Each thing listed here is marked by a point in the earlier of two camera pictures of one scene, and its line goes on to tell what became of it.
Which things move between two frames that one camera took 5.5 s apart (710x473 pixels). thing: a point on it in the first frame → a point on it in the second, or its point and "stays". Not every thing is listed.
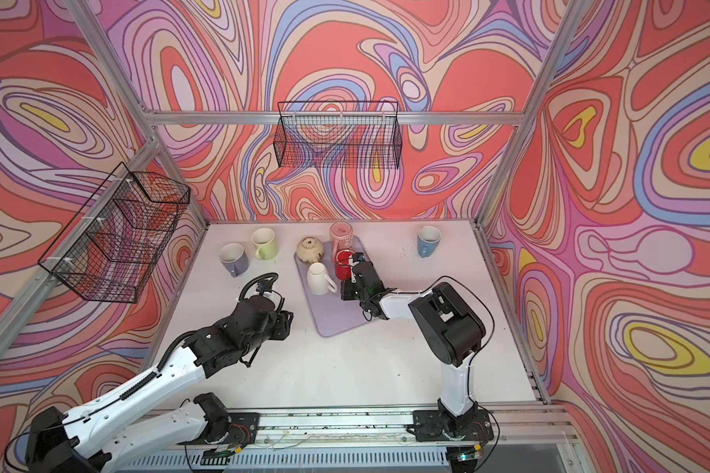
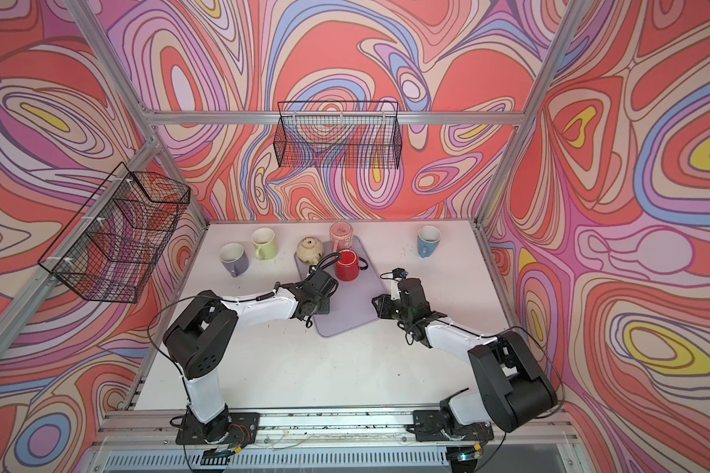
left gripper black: [283, 325] → [326, 305]
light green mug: [264, 243] stays
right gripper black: [346, 286] → [385, 301]
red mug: [342, 266] stays
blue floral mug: [428, 238] stays
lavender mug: [234, 258] stays
